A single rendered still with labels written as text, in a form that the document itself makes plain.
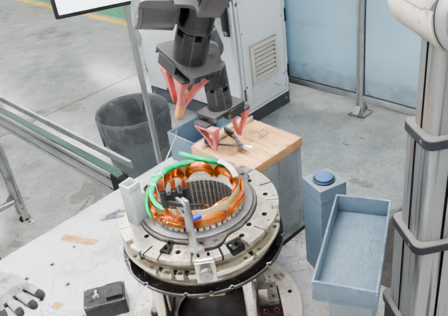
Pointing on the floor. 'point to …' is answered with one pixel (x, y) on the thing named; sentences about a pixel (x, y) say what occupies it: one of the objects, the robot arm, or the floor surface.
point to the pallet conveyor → (67, 158)
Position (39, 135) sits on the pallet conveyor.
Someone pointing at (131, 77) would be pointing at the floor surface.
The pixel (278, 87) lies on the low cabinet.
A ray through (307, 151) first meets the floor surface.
